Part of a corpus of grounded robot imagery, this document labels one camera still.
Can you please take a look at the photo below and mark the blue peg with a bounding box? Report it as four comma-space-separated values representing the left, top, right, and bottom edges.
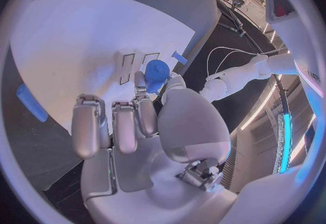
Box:
171, 50, 189, 65

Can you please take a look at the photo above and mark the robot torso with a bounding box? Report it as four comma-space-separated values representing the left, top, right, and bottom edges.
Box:
264, 0, 326, 167

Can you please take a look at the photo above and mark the white cable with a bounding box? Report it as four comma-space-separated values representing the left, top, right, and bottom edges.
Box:
215, 49, 281, 75
206, 46, 256, 78

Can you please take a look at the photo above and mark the black cable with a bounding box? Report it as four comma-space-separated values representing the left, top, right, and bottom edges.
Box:
217, 9, 247, 38

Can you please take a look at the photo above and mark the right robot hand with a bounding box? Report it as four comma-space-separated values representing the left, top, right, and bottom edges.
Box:
71, 70, 239, 224

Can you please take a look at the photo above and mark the white task board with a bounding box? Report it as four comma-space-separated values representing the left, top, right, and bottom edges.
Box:
9, 0, 197, 133

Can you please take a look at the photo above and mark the blue cylinder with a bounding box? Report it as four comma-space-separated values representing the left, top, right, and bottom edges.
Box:
15, 83, 49, 123

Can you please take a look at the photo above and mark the glowing light bar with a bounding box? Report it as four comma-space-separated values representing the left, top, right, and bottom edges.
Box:
273, 113, 293, 175

